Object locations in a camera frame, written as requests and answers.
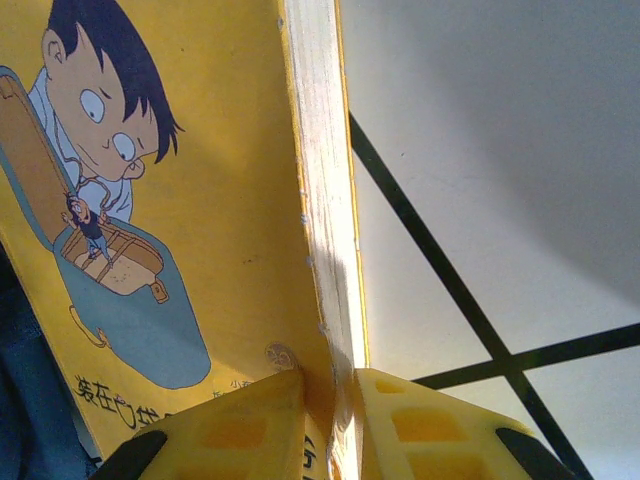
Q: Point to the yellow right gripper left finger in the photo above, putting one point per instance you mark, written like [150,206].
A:
[240,415]

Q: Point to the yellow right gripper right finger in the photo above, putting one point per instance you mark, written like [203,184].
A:
[380,430]

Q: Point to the navy blue backpack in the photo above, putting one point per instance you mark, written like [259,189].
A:
[30,400]

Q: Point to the yellow cartoon cover book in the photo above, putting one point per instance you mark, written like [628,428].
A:
[225,200]

